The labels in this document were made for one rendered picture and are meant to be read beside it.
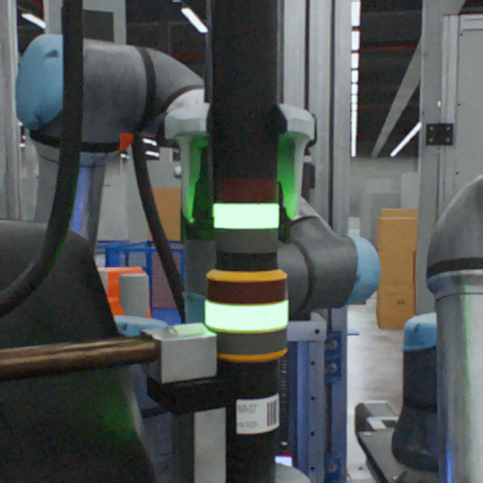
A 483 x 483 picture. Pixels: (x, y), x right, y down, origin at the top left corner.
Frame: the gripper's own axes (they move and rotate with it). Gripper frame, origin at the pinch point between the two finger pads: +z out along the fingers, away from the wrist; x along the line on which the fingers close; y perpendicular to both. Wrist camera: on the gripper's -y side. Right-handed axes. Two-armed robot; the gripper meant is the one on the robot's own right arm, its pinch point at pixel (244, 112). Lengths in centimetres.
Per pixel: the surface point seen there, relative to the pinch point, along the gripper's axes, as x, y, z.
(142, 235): 91, 62, -1082
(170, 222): 36, 32, -810
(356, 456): -87, 149, -343
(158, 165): 65, -51, -1077
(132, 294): 42, 61, -380
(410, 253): -236, 64, -717
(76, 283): 10.1, 9.6, -9.5
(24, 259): 13.1, 8.1, -9.1
